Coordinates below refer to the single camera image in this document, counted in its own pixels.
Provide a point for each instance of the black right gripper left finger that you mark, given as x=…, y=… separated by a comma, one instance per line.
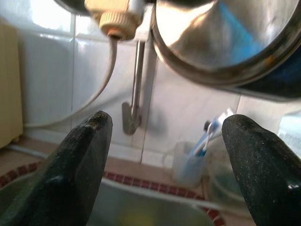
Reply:
x=70, y=176

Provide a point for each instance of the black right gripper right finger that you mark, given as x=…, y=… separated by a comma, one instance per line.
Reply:
x=263, y=176

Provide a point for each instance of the clear plastic jug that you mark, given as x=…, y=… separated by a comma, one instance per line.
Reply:
x=221, y=179

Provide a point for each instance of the blue white toothbrush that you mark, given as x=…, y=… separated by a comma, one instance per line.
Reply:
x=211, y=131

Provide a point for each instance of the clear toothbrush cup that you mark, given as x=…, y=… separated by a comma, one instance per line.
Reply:
x=188, y=167

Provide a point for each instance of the steel sink basin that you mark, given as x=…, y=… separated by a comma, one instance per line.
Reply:
x=141, y=207

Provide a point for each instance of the hanging black pan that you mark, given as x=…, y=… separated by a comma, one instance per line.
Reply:
x=282, y=84

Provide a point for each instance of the beige water ioniser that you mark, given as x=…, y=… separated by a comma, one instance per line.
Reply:
x=9, y=82

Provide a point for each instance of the hanging steel pan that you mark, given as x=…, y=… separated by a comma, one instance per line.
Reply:
x=211, y=35

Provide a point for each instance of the beige valve knob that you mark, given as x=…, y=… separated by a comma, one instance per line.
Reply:
x=117, y=23

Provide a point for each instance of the chrome wall tap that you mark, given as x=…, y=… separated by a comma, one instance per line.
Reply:
x=131, y=122

